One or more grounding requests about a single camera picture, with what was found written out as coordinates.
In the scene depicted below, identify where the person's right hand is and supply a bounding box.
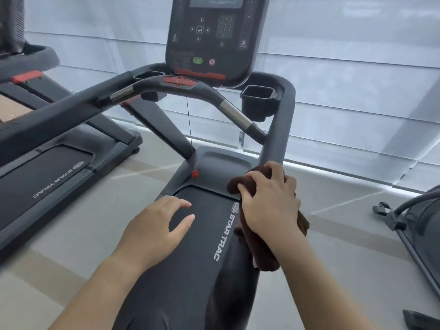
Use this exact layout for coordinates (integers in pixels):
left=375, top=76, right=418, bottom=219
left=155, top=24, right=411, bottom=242
left=237, top=161, right=306, bottom=248

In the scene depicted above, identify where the person's left hand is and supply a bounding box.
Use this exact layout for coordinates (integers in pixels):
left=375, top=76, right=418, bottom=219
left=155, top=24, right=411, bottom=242
left=113, top=196, right=196, bottom=272

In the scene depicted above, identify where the brown cleaning cloth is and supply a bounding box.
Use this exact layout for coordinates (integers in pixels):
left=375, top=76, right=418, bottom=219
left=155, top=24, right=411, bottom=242
left=227, top=165, right=310, bottom=272

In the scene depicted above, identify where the person's right forearm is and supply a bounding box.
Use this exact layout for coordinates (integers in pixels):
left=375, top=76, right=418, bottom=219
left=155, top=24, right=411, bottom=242
left=273, top=232, right=377, bottom=330

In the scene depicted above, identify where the person's left forearm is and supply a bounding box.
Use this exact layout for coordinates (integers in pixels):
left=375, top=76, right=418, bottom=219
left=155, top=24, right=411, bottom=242
left=48, top=252, right=148, bottom=330

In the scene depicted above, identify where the dark grey treadmill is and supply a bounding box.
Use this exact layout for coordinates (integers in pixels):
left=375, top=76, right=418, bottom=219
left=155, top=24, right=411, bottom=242
left=0, top=0, right=296, bottom=330
left=0, top=0, right=143, bottom=261

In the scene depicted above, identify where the white window blind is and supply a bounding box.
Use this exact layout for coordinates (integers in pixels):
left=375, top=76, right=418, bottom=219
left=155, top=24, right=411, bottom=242
left=24, top=0, right=440, bottom=194

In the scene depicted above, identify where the black treadmill console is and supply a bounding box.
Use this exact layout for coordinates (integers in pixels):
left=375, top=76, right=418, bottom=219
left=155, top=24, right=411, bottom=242
left=165, top=0, right=271, bottom=89

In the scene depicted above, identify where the grey exercise machine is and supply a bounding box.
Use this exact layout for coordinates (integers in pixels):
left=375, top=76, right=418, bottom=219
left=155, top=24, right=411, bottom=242
left=372, top=185, right=440, bottom=299

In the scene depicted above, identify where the black machine base foot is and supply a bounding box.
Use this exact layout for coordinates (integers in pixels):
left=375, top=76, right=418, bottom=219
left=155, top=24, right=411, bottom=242
left=402, top=309, right=440, bottom=330

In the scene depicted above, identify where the red safety clip with cord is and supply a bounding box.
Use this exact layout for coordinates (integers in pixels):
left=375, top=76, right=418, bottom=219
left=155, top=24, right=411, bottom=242
left=186, top=94, right=199, bottom=179

